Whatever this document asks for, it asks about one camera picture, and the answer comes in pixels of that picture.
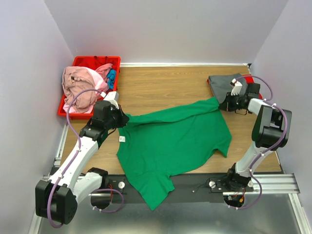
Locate green t shirt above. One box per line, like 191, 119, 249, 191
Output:
117, 97, 232, 210

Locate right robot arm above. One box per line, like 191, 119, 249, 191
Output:
219, 79, 293, 191

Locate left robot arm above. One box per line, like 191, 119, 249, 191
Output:
35, 99, 129, 228

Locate folded grey t shirt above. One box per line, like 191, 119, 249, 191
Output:
208, 73, 242, 104

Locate folded red t shirt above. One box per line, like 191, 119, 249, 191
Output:
207, 73, 255, 95

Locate light pink shirt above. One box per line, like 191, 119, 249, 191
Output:
62, 68, 109, 114

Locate blue shirt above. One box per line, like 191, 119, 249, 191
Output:
107, 69, 117, 90

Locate dusty pink shirt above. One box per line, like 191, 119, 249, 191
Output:
61, 65, 98, 110

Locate red plastic bin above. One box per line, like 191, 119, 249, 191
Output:
57, 56, 120, 119

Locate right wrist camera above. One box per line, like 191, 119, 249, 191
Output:
230, 78, 243, 96

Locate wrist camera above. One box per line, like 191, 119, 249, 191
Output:
103, 91, 119, 109
230, 78, 243, 96

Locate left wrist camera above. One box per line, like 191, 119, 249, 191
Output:
103, 91, 119, 109

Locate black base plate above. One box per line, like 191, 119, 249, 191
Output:
108, 173, 254, 207

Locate aluminium table frame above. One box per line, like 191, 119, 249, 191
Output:
41, 65, 311, 234

